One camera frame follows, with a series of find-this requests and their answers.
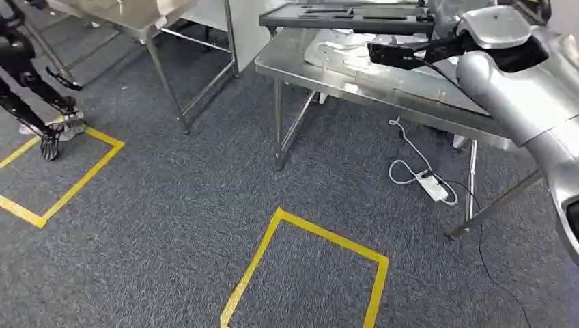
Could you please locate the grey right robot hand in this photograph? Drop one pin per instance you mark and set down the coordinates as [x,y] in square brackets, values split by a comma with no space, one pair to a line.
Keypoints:
[443,18]

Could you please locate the dark left robot hand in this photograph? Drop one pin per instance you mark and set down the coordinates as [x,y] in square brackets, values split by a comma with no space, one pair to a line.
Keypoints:
[50,145]

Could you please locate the black licence plate frame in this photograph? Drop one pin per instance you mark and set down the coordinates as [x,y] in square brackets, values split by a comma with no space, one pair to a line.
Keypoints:
[280,20]

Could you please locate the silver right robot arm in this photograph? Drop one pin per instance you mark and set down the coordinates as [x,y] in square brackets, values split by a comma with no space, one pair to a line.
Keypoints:
[520,95]

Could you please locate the yellow floor tape square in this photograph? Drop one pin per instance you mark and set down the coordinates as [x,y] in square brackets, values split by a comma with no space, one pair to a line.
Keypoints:
[334,240]
[90,172]

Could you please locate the steel work table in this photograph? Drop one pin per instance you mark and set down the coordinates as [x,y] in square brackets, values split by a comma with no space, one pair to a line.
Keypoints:
[362,86]

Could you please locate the white sheet metal part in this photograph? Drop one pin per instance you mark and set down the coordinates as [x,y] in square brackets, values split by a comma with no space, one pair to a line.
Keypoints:
[334,52]

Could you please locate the beige table cover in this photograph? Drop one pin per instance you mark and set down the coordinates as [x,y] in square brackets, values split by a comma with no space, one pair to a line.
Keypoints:
[126,11]

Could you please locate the white power strip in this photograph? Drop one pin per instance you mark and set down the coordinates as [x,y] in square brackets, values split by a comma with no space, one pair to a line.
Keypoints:
[432,185]

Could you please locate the white panel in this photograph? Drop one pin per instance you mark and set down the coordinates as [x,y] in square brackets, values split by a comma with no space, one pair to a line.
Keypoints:
[253,36]

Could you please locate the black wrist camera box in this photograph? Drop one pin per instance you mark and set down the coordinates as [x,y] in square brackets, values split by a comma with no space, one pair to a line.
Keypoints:
[391,55]

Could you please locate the steel frame table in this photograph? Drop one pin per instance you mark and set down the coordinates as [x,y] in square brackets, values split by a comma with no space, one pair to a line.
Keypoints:
[165,81]

